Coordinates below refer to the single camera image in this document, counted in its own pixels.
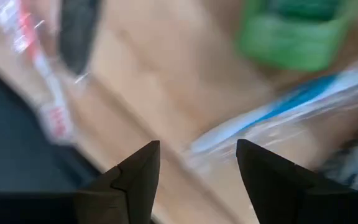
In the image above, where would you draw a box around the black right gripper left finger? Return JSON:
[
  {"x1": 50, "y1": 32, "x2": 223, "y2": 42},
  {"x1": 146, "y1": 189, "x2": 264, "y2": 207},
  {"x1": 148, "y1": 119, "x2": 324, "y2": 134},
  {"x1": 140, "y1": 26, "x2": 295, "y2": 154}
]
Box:
[{"x1": 75, "y1": 139, "x2": 162, "y2": 224}]

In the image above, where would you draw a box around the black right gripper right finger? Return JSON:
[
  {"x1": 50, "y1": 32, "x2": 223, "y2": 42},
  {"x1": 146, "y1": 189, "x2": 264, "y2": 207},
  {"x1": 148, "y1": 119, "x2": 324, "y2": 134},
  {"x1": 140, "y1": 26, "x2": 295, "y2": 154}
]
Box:
[{"x1": 236, "y1": 138, "x2": 353, "y2": 224}]

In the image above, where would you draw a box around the green travel shampoo bottle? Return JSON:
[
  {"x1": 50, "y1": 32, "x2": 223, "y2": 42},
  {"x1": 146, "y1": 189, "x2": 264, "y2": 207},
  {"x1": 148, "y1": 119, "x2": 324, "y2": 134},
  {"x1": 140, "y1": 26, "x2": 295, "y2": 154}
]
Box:
[{"x1": 235, "y1": 0, "x2": 358, "y2": 73}]

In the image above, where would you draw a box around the red toothbrush in clear wrap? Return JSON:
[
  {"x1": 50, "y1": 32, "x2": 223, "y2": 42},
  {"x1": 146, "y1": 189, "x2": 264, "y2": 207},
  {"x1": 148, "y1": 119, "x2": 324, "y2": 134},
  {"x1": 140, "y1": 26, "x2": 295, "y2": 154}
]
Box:
[{"x1": 0, "y1": 0, "x2": 78, "y2": 146}]

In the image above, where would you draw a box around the black comb in clear wrap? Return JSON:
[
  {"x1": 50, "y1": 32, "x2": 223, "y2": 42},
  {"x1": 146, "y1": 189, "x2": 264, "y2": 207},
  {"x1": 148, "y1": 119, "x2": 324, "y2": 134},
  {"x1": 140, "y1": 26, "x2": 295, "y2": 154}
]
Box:
[{"x1": 57, "y1": 0, "x2": 103, "y2": 76}]

